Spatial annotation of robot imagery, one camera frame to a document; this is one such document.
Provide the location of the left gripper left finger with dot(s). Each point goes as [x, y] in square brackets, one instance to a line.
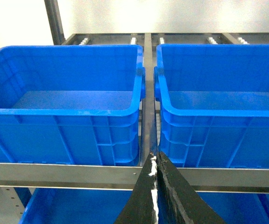
[142, 206]

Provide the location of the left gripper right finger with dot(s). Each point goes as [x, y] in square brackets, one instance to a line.
[178, 201]

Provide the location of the lower blue storage bin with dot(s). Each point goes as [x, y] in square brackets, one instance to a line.
[72, 206]

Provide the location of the blue storage bin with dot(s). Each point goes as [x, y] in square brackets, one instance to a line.
[214, 104]
[75, 105]
[72, 206]

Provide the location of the right blue storage bin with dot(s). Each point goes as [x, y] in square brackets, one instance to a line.
[214, 104]

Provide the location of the metal shelf rack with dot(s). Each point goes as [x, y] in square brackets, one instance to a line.
[225, 180]

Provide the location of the left blue storage bin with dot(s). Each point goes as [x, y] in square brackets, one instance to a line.
[75, 105]

